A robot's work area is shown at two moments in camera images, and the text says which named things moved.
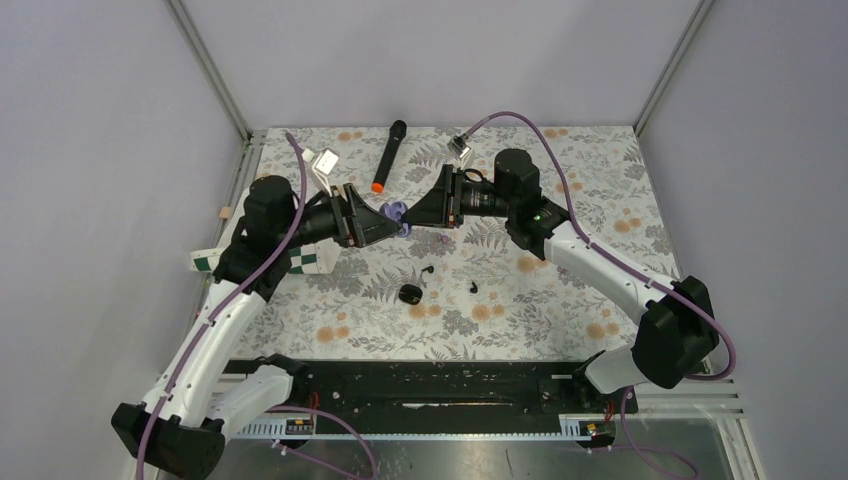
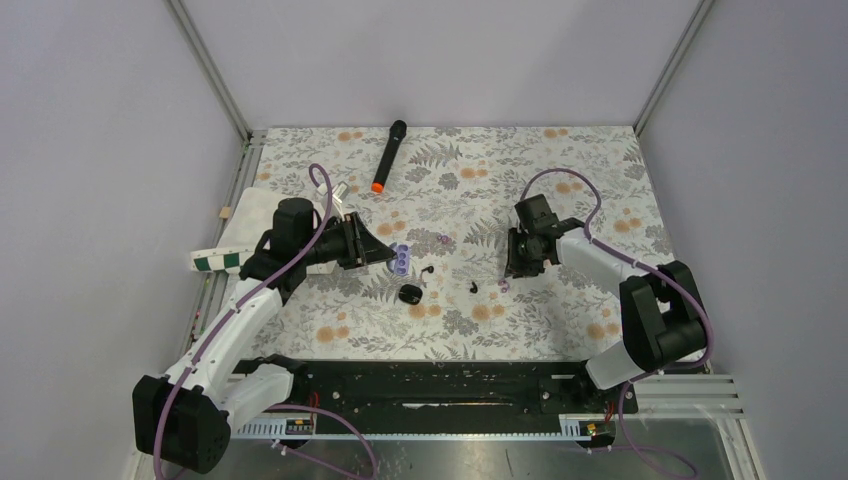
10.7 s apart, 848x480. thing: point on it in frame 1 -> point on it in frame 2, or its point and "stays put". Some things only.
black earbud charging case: [410, 294] stays put
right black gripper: [443, 206] -> [515, 267]
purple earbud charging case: [395, 211] -> [402, 264]
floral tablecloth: [458, 292] stays put
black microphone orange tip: [398, 130] stays put
